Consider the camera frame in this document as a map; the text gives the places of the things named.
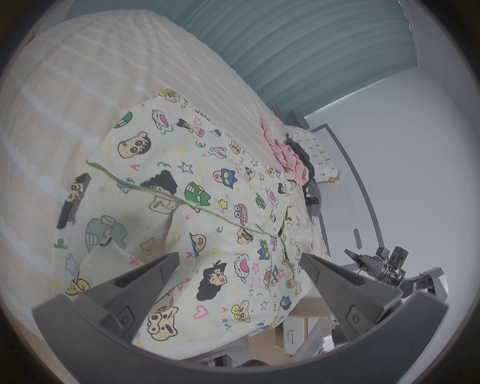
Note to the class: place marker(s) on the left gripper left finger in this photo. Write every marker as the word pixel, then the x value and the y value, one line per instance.
pixel 127 300

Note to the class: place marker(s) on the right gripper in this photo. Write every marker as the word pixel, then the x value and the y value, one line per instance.
pixel 371 267

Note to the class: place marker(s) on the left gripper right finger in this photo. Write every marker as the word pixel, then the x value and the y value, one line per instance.
pixel 356 300

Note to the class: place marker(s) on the white printed pyjama top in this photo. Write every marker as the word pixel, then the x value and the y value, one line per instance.
pixel 206 232

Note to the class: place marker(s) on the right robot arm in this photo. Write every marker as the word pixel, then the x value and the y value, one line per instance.
pixel 427 283

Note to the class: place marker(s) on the pile of clothes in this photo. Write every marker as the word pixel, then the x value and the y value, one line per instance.
pixel 313 195

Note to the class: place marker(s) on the bed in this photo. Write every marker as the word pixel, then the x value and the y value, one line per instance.
pixel 75 93

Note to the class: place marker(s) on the white printed pillow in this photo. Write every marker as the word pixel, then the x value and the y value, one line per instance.
pixel 322 157

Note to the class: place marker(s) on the pink garment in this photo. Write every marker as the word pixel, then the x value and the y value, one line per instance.
pixel 288 157

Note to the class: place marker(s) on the grey bedside table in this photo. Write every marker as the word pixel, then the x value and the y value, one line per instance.
pixel 290 118

